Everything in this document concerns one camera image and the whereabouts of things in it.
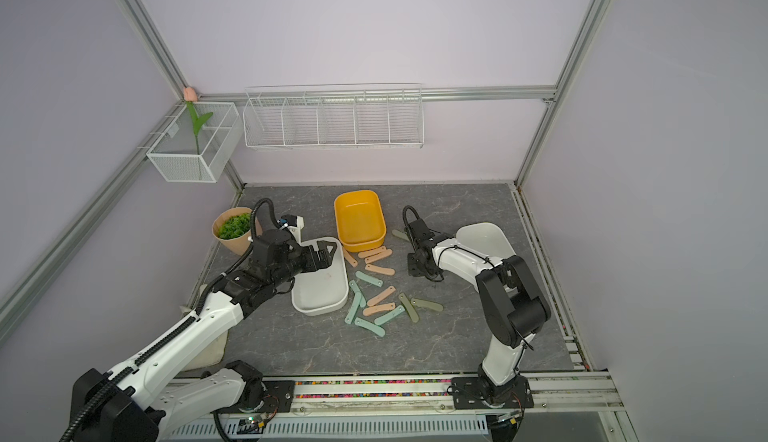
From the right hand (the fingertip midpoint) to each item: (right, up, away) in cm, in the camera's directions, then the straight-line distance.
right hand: (419, 265), depth 94 cm
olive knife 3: (+2, -11, -5) cm, 12 cm away
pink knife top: (-16, +3, +6) cm, 17 cm away
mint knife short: (-20, -7, -3) cm, 21 cm away
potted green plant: (-59, +13, -1) cm, 61 cm away
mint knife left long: (-20, -11, -7) cm, 24 cm away
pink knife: (-14, +2, +5) cm, 15 cm away
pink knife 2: (-13, -2, +2) cm, 13 cm away
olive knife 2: (-3, -11, -7) cm, 14 cm away
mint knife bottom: (-15, -16, -10) cm, 24 cm away
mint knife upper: (-16, -4, 0) cm, 17 cm away
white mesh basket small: (-64, +32, -17) cm, 73 cm away
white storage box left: (-30, -7, -5) cm, 31 cm away
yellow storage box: (-21, +14, +14) cm, 28 cm away
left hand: (-27, +7, -15) cm, 32 cm away
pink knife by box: (-22, +1, +3) cm, 22 cm away
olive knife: (-6, +9, +12) cm, 16 cm away
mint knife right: (-10, -13, -8) cm, 18 cm away
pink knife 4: (-13, -12, -7) cm, 19 cm away
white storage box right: (+24, +8, +8) cm, 27 cm away
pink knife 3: (-10, -7, -3) cm, 13 cm away
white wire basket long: (-30, +51, +11) cm, 60 cm away
